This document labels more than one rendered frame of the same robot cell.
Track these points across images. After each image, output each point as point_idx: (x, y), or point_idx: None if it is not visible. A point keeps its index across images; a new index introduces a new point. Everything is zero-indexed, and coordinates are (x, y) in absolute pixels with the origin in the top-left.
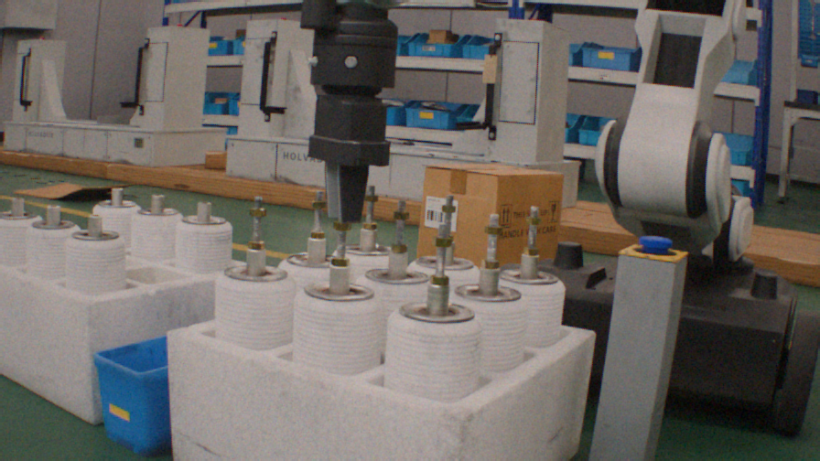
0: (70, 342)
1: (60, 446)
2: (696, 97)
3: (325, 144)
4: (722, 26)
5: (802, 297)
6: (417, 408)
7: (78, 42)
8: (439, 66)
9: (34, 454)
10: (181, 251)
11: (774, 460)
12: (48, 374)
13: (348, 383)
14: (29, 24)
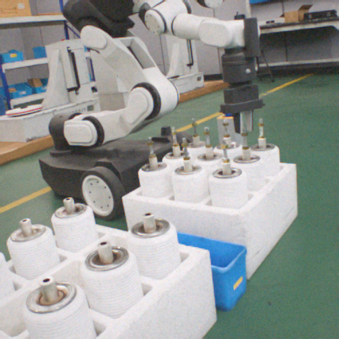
0: (200, 290)
1: (257, 323)
2: (159, 69)
3: (249, 103)
4: (140, 40)
5: (33, 161)
6: (290, 169)
7: None
8: None
9: (278, 330)
10: (87, 233)
11: None
12: (185, 338)
13: (278, 177)
14: None
